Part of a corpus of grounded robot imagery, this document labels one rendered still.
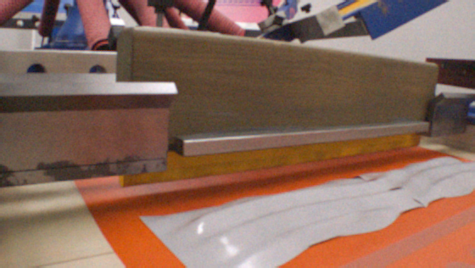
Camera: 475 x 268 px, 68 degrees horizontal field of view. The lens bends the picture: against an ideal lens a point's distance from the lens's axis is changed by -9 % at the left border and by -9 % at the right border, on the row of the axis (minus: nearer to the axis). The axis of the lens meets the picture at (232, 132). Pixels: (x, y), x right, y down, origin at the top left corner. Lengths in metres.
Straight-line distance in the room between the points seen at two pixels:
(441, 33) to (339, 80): 2.21
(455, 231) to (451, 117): 0.26
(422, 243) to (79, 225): 0.19
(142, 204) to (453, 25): 2.36
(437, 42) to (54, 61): 2.30
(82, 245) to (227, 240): 0.07
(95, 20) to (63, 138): 0.54
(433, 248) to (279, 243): 0.09
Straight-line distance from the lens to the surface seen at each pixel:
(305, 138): 0.29
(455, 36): 2.49
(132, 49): 0.22
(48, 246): 0.20
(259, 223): 0.20
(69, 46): 1.02
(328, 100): 0.32
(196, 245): 0.19
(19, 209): 0.24
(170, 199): 0.25
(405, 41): 2.64
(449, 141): 0.56
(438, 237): 0.25
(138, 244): 0.19
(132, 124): 0.22
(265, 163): 0.30
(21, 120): 0.20
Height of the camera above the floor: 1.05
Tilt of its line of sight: 12 degrees down
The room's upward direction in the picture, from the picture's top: 4 degrees clockwise
